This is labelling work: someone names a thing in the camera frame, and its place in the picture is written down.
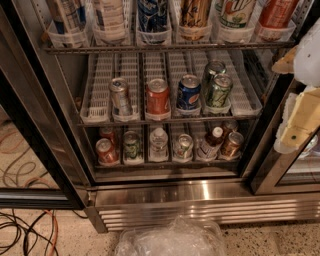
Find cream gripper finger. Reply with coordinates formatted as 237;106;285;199
280;87;320;149
272;47;297;74

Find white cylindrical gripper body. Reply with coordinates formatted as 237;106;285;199
273;93;301;154

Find clear water bottle white cap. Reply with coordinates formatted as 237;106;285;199
149;127;168;162

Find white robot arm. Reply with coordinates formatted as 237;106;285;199
272;18;320;154

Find right glass fridge door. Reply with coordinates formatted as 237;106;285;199
249;75;320;195

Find glass fridge door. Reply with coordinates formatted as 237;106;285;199
0;31;87;209
249;75;320;195

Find red soda bottle top shelf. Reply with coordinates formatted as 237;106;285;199
258;0;299;41

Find empty white shelf tray right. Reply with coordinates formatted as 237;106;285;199
215;50;262;116

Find empty white shelf tray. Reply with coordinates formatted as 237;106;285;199
215;50;262;116
80;54;113;124

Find brown glass bottle white cap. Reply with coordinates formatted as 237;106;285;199
197;126;223;160

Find green white soda bottle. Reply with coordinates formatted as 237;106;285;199
215;0;256;29

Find amber tea bottle top shelf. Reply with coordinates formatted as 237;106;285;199
179;0;212;41

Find red cola can middle shelf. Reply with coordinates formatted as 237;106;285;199
147;78;169;115

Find dark blue bottle top shelf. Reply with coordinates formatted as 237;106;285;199
137;0;167;44

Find green soda can bottom shelf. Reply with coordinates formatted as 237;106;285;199
123;131;142;164

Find steel fridge bottom grille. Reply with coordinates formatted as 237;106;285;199
85;180;320;233

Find white label bottle top shelf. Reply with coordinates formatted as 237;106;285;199
92;0;126;44

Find empty white shelf tray left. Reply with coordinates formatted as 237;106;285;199
80;54;113;124

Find blue white bottle top shelf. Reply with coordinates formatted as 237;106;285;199
46;0;86;48

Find left glass fridge door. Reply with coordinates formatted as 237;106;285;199
0;31;87;209

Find brown root beer can front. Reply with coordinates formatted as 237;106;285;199
219;132;244;160

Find brown root beer can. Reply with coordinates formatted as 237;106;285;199
219;132;244;160
222;119;239;137

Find brown root beer can rear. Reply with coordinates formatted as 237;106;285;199
222;119;239;137

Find green soda can front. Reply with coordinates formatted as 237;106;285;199
206;74;233;108

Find green soda can rear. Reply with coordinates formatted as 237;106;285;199
202;60;226;87

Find silver green soda can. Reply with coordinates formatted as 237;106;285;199
173;134;193;162

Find blue pepsi can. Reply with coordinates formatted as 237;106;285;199
176;74;201;110

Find clear plastic bag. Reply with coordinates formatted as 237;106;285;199
114;215;227;256

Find silver diet soda can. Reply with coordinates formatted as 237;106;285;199
109;77;133;116

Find red soda can front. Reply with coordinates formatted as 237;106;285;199
95;138;118;166

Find red soda can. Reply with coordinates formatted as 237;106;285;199
95;138;118;166
99;127;116;144

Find red soda can rear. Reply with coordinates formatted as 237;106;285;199
99;127;116;144

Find orange cable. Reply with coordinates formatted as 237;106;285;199
42;209;60;256

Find black cables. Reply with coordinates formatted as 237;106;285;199
0;208;89;256

